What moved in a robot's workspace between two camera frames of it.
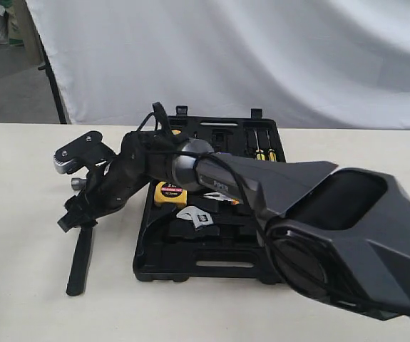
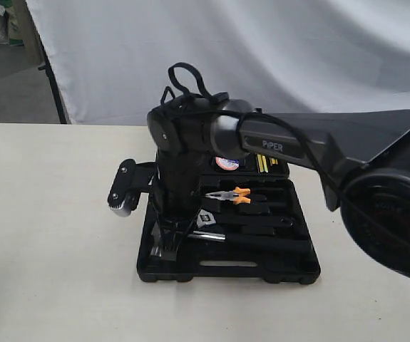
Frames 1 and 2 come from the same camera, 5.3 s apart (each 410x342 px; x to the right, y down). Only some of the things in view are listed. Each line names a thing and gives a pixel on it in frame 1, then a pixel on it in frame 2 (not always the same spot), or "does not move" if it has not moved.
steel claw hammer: x=75 y=283 -> x=291 y=245
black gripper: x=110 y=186 -> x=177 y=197
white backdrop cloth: x=316 y=64 does not move
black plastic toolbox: x=202 y=237 does not move
